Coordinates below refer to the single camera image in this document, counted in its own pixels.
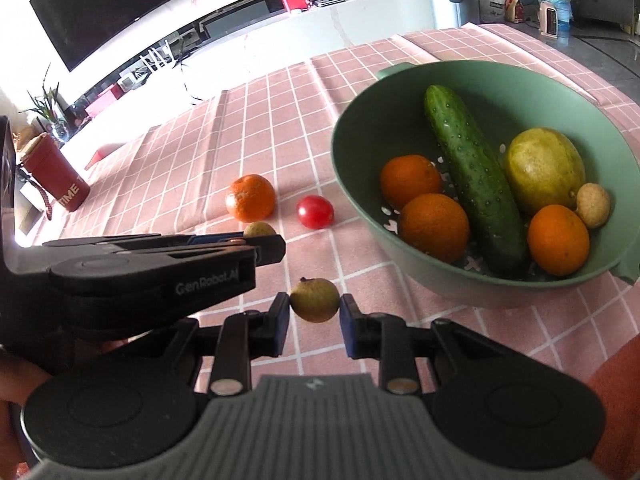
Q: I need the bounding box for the green colander bowl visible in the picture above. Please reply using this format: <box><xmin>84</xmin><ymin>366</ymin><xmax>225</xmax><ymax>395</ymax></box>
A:
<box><xmin>331</xmin><ymin>60</ymin><xmax>639</xmax><ymax>308</ymax></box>

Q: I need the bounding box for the large orange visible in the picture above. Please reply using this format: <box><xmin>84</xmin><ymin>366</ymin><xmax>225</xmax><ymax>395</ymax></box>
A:
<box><xmin>398</xmin><ymin>193</ymin><xmax>470</xmax><ymax>263</ymax></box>

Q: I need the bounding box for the red box on console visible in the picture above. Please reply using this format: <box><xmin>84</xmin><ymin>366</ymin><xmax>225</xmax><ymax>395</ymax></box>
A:
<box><xmin>281</xmin><ymin>0</ymin><xmax>309</xmax><ymax>12</ymax></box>

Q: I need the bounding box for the yellow green mango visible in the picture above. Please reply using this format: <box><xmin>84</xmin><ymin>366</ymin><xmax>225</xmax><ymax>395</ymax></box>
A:
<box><xmin>503</xmin><ymin>128</ymin><xmax>586</xmax><ymax>217</ymax></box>

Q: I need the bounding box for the white marble tv console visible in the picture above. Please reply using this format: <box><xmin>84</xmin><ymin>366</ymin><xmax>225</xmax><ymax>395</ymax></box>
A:
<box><xmin>62</xmin><ymin>0</ymin><xmax>435</xmax><ymax>168</ymax></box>

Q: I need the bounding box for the person left hand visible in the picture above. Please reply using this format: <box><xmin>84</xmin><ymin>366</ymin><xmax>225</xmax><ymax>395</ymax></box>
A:
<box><xmin>0</xmin><ymin>339</ymin><xmax>132</xmax><ymax>480</ymax></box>

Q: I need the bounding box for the small potted orchid plant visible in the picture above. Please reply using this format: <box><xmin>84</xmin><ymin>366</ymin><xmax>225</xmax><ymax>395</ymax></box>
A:
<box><xmin>26</xmin><ymin>67</ymin><xmax>70</xmax><ymax>145</ymax></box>

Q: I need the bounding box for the red cherry tomato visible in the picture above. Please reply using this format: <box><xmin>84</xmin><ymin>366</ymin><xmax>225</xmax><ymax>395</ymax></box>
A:
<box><xmin>296</xmin><ymin>195</ymin><xmax>334</xmax><ymax>230</ymax></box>

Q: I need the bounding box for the pink checkered tablecloth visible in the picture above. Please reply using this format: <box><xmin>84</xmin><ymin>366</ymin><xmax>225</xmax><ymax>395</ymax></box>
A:
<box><xmin>30</xmin><ymin>25</ymin><xmax>639</xmax><ymax>379</ymax></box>

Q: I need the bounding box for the silver pedal trash bin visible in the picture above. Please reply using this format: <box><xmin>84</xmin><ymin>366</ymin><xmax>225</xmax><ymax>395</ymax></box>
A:
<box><xmin>431</xmin><ymin>0</ymin><xmax>480</xmax><ymax>29</ymax></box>

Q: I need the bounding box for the small yellow longan fruit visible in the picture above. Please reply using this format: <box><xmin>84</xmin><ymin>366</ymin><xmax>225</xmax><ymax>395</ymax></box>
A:
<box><xmin>576</xmin><ymin>183</ymin><xmax>611</xmax><ymax>230</ymax></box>

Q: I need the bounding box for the white wifi router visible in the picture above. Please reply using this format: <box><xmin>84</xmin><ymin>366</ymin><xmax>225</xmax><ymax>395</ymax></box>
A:
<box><xmin>139</xmin><ymin>42</ymin><xmax>175</xmax><ymax>72</ymax></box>

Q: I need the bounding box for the small brown kiwi fruit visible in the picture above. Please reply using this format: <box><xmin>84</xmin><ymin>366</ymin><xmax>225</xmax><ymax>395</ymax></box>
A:
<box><xmin>290</xmin><ymin>278</ymin><xmax>340</xmax><ymax>323</ymax></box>

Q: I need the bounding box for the green cucumber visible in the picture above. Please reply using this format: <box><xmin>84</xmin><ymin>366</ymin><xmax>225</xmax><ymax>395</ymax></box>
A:
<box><xmin>424</xmin><ymin>84</ymin><xmax>528</xmax><ymax>278</ymax></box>

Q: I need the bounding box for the red time cup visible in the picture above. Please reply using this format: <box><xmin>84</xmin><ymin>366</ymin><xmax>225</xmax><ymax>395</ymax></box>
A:
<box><xmin>21</xmin><ymin>132</ymin><xmax>90</xmax><ymax>212</ymax></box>

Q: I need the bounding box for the pink red box left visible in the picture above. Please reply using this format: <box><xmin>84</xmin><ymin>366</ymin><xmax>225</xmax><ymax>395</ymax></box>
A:
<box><xmin>86</xmin><ymin>84</ymin><xmax>124</xmax><ymax>118</ymax></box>

